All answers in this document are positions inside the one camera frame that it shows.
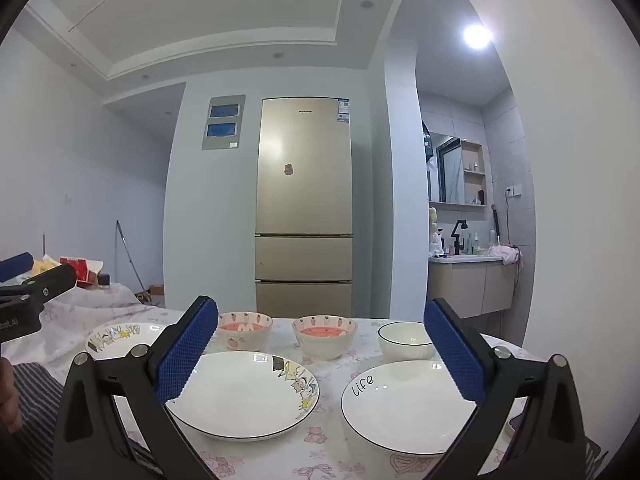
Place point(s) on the striped dark cloth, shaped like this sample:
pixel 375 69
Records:
pixel 35 400

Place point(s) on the white plate black rim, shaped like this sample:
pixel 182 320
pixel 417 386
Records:
pixel 400 410

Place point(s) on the beige vanity cabinet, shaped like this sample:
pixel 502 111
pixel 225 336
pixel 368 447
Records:
pixel 465 285

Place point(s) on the bathroom ceiling light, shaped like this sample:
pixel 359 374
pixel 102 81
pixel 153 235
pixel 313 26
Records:
pixel 477 36

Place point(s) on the dark jar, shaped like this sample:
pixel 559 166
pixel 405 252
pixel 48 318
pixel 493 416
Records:
pixel 103 281

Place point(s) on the gold refrigerator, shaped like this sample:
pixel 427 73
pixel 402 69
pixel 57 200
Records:
pixel 300 200

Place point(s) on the grey wall electrical panel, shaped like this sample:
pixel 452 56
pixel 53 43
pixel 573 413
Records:
pixel 223 122

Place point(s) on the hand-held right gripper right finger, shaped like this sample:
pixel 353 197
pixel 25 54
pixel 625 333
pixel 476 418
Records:
pixel 455 355

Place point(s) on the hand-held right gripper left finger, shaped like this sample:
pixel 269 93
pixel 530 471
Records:
pixel 190 350

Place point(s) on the pink fridge magnet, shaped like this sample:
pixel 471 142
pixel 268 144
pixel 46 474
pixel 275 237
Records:
pixel 288 169

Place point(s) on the black hair tool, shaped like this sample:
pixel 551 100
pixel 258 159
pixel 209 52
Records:
pixel 496 225

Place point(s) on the green bottle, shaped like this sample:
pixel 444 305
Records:
pixel 474 245

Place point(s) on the small cardboard box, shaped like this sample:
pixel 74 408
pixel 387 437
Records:
pixel 157 291

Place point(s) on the bathroom wall socket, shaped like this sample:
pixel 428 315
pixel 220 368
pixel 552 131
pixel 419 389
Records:
pixel 513 191

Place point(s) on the pink strawberry bowl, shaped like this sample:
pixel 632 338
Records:
pixel 325 345
pixel 245 337

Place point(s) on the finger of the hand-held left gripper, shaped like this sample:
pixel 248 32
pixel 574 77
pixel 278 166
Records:
pixel 17 266
pixel 50 282

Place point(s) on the red box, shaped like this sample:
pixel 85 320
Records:
pixel 80 270

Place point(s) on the black faucet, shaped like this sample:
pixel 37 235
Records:
pixel 456 237

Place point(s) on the mop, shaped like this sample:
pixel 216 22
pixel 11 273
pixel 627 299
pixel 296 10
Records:
pixel 142 296

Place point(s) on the white bowl dark rim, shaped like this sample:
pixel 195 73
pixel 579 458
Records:
pixel 400 347

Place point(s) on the person's left hand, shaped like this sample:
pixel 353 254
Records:
pixel 9 395

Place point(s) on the pink printed tablecloth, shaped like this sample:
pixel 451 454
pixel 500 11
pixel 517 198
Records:
pixel 330 375

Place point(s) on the cream plush toy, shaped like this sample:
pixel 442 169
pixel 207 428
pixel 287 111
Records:
pixel 434 230

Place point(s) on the large cartoon print plate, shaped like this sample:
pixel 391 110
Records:
pixel 235 395

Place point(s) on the small cartoon print plate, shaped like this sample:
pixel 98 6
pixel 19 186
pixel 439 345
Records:
pixel 125 337

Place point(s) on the yellow packet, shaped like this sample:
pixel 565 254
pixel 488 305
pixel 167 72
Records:
pixel 47 264

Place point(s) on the pink towel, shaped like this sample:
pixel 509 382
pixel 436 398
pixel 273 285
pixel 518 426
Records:
pixel 505 254

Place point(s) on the bathroom mirror cabinet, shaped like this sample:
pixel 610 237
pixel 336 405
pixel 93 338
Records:
pixel 457 170

